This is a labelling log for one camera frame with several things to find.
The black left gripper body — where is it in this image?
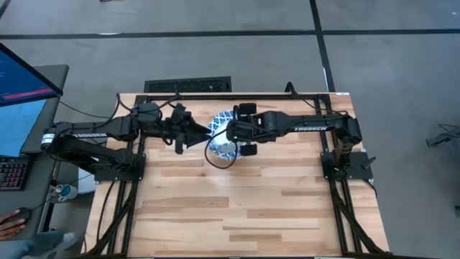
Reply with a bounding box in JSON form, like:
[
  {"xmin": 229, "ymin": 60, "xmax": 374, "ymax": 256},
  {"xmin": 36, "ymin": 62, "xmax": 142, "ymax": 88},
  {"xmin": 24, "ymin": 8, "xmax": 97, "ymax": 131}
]
[{"xmin": 157, "ymin": 115, "xmax": 190, "ymax": 145}]

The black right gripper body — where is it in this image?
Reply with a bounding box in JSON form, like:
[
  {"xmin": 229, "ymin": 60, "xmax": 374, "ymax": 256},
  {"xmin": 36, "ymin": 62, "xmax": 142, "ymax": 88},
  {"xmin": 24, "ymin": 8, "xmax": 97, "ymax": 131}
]
[{"xmin": 225, "ymin": 112, "xmax": 278, "ymax": 144}]

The blue patterned paper bowl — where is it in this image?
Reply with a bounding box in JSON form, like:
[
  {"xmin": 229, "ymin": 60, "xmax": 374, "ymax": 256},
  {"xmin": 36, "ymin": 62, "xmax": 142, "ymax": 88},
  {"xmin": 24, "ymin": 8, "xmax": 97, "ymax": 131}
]
[{"xmin": 207, "ymin": 109, "xmax": 249, "ymax": 162}]

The black floor vent grate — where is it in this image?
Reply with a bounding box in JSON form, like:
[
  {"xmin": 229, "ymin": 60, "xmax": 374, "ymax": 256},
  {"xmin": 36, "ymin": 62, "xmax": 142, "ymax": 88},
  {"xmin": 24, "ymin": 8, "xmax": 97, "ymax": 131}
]
[{"xmin": 143, "ymin": 76, "xmax": 233, "ymax": 94}]

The white and blue bottle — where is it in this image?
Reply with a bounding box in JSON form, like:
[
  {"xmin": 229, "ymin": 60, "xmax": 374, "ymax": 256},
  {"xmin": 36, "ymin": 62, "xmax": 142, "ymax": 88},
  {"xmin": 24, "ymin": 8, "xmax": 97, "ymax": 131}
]
[{"xmin": 48, "ymin": 183, "xmax": 79, "ymax": 202}]

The grey desk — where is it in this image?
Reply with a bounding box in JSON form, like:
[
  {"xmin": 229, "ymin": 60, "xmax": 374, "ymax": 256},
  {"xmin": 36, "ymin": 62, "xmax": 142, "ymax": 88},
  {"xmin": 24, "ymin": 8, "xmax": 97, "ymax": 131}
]
[{"xmin": 0, "ymin": 64, "xmax": 70, "ymax": 249}]

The monitor with light blue screen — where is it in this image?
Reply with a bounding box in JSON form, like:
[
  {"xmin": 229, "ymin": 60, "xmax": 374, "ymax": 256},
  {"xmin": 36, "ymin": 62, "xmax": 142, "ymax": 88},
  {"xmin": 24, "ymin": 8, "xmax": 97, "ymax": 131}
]
[{"xmin": 0, "ymin": 99, "xmax": 48, "ymax": 158}]

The monitor with dark blue screen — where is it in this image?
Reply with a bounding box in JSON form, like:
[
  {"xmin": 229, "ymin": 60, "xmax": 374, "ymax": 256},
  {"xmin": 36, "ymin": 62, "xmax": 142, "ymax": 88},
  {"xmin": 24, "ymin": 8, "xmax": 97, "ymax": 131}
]
[{"xmin": 0, "ymin": 42, "xmax": 64, "ymax": 108}]

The black backlit keyboard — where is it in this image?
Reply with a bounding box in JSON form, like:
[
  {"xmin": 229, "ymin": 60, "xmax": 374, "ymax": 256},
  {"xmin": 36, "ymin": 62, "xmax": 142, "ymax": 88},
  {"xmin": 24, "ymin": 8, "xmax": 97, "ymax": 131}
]
[{"xmin": 0, "ymin": 155, "xmax": 30, "ymax": 191}]

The black computer mouse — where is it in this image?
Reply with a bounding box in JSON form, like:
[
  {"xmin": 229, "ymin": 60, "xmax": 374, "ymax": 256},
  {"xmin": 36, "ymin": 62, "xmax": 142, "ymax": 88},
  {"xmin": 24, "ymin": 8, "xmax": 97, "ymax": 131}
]
[{"xmin": 12, "ymin": 206, "xmax": 33, "ymax": 226}]

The person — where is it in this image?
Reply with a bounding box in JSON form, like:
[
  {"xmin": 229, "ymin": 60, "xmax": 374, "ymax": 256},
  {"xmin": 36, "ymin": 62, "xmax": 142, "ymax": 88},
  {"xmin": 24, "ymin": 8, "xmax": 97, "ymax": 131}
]
[{"xmin": 0, "ymin": 230, "xmax": 78, "ymax": 259}]

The person's hand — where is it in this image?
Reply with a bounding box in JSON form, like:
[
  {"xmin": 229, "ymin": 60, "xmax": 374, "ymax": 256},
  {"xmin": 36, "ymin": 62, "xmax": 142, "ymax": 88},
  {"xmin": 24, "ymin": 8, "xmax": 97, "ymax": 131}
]
[{"xmin": 0, "ymin": 209, "xmax": 27, "ymax": 241}]

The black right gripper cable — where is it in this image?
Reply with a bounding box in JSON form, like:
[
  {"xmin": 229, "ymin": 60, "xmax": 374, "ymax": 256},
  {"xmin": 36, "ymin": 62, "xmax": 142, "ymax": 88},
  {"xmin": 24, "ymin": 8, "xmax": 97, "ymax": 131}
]
[{"xmin": 203, "ymin": 120, "xmax": 241, "ymax": 170}]

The black cable loop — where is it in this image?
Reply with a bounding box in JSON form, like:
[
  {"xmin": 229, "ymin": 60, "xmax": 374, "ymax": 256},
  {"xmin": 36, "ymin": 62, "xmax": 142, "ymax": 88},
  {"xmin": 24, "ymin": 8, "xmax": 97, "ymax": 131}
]
[{"xmin": 284, "ymin": 81, "xmax": 324, "ymax": 109}]

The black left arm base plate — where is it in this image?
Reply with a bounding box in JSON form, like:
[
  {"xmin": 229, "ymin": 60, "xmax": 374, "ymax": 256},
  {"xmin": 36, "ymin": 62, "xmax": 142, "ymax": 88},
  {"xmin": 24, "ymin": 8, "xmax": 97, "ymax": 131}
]
[{"xmin": 93, "ymin": 153, "xmax": 147, "ymax": 183}]

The thin black desk cable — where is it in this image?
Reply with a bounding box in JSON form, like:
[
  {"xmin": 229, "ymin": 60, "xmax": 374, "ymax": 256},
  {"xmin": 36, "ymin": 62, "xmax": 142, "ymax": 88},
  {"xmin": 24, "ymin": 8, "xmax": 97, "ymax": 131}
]
[{"xmin": 58, "ymin": 92, "xmax": 123, "ymax": 120}]

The thin black frame cable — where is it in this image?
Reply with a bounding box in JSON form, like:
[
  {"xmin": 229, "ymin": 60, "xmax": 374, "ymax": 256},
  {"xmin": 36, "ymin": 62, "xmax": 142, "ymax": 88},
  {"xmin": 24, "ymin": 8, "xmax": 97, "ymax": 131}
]
[{"xmin": 95, "ymin": 179, "xmax": 116, "ymax": 250}]

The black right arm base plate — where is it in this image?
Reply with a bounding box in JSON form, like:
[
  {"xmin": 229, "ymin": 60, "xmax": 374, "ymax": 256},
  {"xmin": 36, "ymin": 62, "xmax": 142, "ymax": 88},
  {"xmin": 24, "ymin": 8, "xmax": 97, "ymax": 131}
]
[{"xmin": 321, "ymin": 150, "xmax": 374, "ymax": 181}]

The black cable bundle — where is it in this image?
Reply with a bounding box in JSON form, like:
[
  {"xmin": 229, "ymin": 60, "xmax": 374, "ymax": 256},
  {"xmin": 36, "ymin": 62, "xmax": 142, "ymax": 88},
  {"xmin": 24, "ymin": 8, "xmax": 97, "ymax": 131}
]
[{"xmin": 425, "ymin": 123, "xmax": 460, "ymax": 178}]

